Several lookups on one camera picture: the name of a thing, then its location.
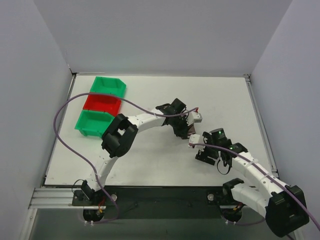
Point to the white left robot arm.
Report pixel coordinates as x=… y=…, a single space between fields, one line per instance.
x=121 y=133

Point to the aluminium front frame rail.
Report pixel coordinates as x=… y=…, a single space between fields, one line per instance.
x=65 y=198

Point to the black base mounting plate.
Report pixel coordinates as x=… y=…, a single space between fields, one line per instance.
x=158 y=203

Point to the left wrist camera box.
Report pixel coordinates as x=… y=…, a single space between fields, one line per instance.
x=194 y=117

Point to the tan sock with striped cuff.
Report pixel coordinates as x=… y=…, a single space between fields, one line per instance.
x=191 y=130

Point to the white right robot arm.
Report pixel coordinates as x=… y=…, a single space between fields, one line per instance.
x=282 y=206

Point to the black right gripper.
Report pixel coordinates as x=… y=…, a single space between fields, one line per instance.
x=206 y=155

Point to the green plastic bin near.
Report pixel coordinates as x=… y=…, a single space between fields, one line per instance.
x=93 y=123

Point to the red plastic bin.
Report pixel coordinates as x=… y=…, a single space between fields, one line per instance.
x=103 y=103

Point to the green plastic bin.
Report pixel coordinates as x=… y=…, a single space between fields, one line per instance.
x=93 y=123
x=108 y=85

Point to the green plastic bin far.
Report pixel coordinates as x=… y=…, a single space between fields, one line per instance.
x=108 y=85

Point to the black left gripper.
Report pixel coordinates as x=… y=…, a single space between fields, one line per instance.
x=183 y=127

